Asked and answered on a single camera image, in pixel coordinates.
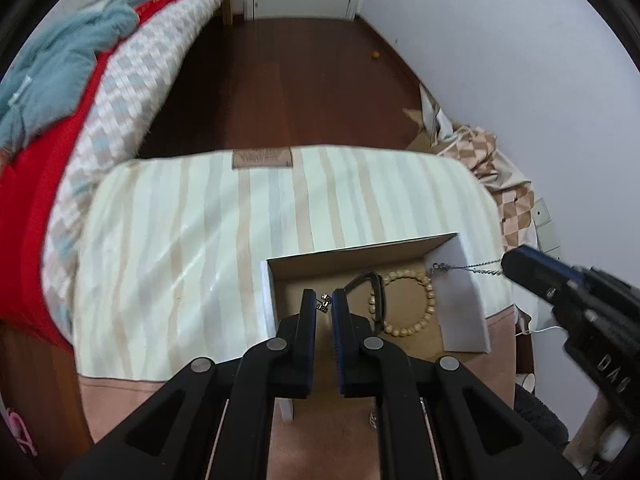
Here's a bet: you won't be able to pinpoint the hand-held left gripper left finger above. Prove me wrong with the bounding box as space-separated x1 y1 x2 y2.
60 287 321 480

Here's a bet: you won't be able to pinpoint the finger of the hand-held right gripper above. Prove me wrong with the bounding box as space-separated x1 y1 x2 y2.
500 250 568 307
520 245 587 281

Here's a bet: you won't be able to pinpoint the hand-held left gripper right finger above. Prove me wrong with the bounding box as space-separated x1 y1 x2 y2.
330 287 582 480

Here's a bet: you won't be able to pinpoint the silver chain necklace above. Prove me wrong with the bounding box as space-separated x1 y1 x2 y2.
430 258 506 277

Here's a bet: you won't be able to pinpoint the white cardboard box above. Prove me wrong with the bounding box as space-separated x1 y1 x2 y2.
260 232 493 422

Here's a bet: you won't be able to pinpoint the brown checked cloth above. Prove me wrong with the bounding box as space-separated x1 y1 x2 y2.
437 125 540 252

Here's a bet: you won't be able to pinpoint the dark fuzzy cloth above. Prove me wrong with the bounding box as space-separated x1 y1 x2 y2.
514 385 570 458

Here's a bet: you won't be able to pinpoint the striped beige cushion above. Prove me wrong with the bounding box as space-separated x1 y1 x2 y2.
72 145 522 480

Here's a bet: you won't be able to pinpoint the brown leather label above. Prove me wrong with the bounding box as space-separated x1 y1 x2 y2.
232 147 294 170

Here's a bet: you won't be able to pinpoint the torn cardboard pieces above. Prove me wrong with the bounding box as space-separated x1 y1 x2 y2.
402 82 453 153

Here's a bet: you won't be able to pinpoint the checked white bed sheet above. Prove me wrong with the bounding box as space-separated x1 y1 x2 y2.
40 0 237 331

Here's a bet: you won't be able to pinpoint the red blanket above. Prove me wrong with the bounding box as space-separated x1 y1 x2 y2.
0 0 211 356

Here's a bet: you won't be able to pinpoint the pink slipper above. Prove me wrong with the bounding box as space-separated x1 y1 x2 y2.
4 406 39 457

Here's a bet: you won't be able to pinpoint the teal fuzzy blanket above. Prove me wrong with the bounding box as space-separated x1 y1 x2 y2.
0 0 241 153

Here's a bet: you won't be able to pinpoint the black bangle bracelet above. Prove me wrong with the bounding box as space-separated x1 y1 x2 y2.
344 270 389 335

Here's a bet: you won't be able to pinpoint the white cable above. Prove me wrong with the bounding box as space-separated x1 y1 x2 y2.
516 321 565 337

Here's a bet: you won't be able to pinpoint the wooden bead bracelet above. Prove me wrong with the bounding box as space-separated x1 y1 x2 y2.
367 270 439 339

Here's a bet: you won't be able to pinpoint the wooden bed frame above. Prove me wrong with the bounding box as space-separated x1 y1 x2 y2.
0 319 97 463

